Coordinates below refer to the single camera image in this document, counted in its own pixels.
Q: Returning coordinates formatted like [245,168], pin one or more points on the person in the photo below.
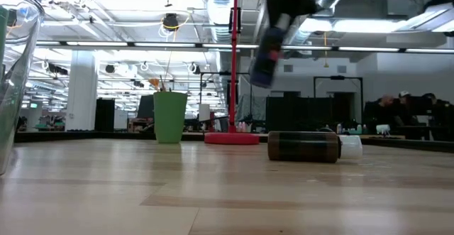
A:
[379,114]
[440,110]
[408,103]

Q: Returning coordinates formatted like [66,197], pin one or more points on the black monitor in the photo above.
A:
[145,107]

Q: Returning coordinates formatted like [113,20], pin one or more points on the clear plastic tray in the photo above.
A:
[21,86]

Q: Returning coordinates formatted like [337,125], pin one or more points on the black overhead frame beam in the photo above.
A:
[202,45]

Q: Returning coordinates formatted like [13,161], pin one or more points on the brown paint bottle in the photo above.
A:
[301,146]

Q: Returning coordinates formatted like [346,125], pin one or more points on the white building pillar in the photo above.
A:
[81,89]

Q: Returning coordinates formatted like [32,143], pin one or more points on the black frame stand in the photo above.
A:
[213,73]
[337,77]

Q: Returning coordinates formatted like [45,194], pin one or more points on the black cabinet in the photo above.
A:
[104,114]

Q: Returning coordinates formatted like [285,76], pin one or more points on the green cup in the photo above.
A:
[170,121]

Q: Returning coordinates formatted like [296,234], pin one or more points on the small white object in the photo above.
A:
[382,128]

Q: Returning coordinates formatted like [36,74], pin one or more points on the dark blue paint bottle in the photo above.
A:
[266,64]

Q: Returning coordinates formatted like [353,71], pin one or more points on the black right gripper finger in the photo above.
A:
[301,6]
[275,8]

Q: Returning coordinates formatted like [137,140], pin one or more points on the orange-tipped paintbrush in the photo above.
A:
[154,83]

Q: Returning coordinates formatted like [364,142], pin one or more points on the red desk lamp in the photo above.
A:
[233,86]

